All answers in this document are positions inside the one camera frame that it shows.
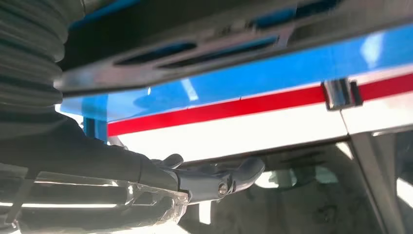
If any white vehicle with red stripe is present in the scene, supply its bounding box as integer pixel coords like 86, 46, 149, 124
106, 63, 413, 162

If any blue steel shelf rack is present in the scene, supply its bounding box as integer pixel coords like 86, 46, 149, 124
59, 0, 413, 143

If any chrome stanchion post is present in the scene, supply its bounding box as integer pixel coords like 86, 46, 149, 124
321, 78, 364, 112

